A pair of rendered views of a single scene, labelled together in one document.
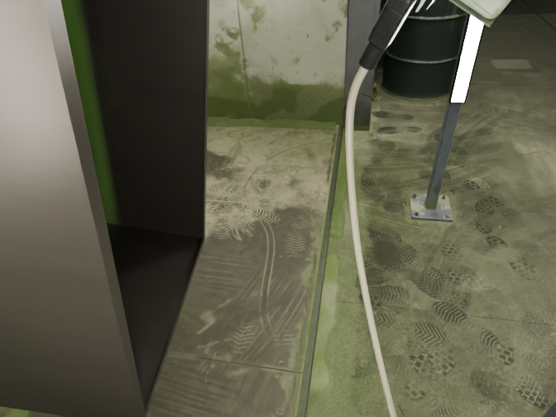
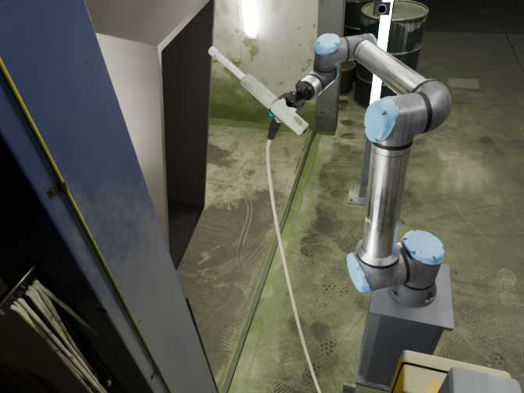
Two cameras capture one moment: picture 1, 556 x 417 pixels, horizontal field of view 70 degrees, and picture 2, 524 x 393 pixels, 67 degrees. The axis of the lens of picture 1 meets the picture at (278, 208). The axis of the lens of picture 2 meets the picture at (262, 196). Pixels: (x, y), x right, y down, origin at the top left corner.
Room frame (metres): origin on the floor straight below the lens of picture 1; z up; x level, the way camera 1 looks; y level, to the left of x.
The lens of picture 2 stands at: (-0.73, -0.25, 2.02)
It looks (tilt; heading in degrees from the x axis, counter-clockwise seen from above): 41 degrees down; 5
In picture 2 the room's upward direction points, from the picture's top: 5 degrees counter-clockwise
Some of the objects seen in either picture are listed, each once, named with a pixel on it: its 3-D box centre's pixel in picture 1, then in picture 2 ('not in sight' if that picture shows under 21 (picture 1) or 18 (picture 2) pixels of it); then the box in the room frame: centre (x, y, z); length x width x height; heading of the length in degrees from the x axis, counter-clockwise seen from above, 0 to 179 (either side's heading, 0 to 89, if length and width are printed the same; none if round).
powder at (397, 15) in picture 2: not in sight; (394, 11); (3.02, -1.21, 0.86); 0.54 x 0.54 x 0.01
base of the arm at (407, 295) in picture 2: not in sight; (412, 280); (0.25, -0.73, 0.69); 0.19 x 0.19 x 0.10
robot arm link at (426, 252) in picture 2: not in sight; (417, 258); (0.25, -0.72, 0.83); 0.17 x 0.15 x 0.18; 104
